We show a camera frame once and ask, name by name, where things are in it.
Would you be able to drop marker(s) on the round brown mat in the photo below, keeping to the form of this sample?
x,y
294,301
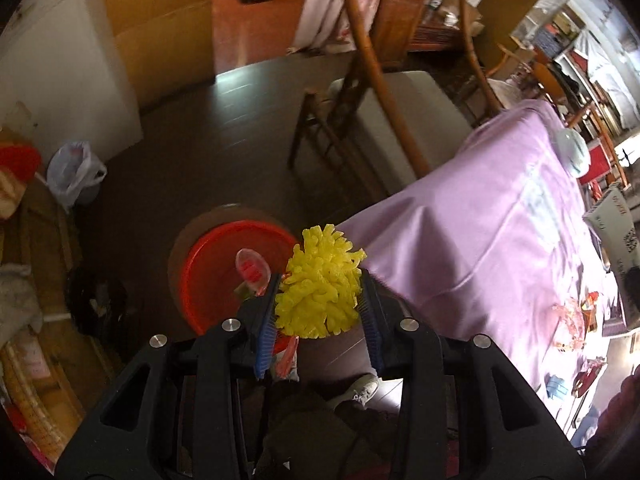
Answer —
x,y
177,255

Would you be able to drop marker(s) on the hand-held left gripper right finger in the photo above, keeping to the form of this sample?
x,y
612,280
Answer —
x,y
370,330

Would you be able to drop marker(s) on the dark flat box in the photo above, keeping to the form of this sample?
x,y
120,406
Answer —
x,y
622,305

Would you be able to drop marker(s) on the yellow foam net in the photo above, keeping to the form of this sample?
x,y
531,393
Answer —
x,y
320,285

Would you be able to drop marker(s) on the red printed blanket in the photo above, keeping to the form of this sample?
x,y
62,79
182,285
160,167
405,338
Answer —
x,y
17,170

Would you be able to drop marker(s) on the purple tablecloth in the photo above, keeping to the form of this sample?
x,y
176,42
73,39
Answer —
x,y
475,235

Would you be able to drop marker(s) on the white plastic bag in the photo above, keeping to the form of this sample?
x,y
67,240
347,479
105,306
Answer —
x,y
75,170

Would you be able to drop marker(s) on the dark wooden cabinet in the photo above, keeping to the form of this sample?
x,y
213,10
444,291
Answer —
x,y
405,10

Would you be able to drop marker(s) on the clear plastic packaging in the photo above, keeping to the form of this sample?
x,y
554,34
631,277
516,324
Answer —
x,y
252,267

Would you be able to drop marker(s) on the red box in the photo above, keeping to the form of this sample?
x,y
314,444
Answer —
x,y
599,162

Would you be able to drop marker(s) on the person's right forearm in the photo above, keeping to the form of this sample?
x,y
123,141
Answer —
x,y
617,410

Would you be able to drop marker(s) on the pink striped plastic wrapper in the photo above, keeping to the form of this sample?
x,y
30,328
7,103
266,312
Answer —
x,y
286,357

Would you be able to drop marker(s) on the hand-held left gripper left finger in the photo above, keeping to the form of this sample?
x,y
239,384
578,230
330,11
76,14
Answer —
x,y
265,330

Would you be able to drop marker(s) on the grey white cloth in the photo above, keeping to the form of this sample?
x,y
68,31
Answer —
x,y
17,300

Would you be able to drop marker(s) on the large brown cardboard box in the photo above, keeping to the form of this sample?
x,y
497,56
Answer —
x,y
160,25

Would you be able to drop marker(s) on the white seat cushion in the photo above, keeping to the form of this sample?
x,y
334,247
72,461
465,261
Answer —
x,y
405,115

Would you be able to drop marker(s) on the pink curtain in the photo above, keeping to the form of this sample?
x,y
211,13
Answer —
x,y
330,5

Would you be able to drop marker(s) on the white ceramic lidded bowl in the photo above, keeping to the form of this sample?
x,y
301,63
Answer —
x,y
572,152

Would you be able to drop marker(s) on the black plastic bag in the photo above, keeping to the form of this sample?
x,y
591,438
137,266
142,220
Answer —
x,y
95,300

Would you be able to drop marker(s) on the wooden armchair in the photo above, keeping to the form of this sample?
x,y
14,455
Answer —
x,y
370,60

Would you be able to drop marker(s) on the white sneaker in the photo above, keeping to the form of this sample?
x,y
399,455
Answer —
x,y
362,390

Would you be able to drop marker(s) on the person's olive pants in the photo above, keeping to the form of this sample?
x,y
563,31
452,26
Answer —
x,y
310,430

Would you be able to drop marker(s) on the white cabinet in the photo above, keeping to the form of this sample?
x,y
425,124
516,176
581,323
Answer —
x,y
60,60

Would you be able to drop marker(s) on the wooden bench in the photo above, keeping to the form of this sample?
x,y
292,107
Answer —
x,y
50,240

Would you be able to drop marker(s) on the red plastic basket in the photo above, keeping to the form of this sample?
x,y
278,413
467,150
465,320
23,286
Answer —
x,y
215,270

